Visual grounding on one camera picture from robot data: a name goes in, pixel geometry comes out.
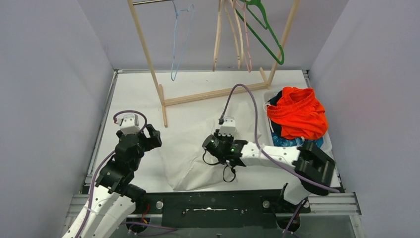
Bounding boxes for blue patterned shorts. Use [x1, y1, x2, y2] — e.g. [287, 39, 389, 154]
[271, 133, 324, 147]

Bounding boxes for orange shorts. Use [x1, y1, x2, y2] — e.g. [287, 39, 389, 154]
[263, 87, 328, 140]

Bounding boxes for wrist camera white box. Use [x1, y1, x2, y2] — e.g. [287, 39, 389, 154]
[217, 117, 237, 137]
[118, 114, 141, 135]

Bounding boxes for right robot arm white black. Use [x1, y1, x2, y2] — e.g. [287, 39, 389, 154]
[202, 134, 338, 212]

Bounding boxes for wooden hanger of orange shorts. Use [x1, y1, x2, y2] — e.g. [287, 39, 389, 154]
[212, 0, 225, 72]

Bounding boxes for lilac hanger of white shorts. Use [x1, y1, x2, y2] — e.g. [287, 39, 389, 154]
[170, 0, 195, 82]

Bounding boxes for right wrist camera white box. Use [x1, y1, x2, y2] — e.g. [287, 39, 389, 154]
[217, 117, 237, 137]

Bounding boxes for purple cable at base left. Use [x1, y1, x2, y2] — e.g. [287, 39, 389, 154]
[119, 221, 178, 237]

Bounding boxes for green hanger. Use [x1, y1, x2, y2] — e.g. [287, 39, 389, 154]
[236, 0, 285, 65]

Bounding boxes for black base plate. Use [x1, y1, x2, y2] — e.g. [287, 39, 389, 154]
[125, 189, 311, 229]

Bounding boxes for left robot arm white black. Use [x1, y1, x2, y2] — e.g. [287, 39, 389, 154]
[63, 124, 162, 238]

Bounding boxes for wooden clothes rack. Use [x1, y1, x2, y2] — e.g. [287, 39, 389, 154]
[127, 0, 301, 128]

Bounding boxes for pink hanger of blue shorts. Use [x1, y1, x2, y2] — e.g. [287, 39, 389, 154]
[235, 0, 252, 73]

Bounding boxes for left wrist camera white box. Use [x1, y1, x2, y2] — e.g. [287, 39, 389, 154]
[118, 114, 141, 135]

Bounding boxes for wooden hanger of navy shorts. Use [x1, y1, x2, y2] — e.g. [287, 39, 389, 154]
[225, 0, 244, 69]

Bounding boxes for white shorts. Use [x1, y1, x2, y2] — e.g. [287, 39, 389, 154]
[160, 100, 263, 192]

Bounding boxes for clear plastic basket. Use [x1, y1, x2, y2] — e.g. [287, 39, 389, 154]
[262, 89, 333, 156]

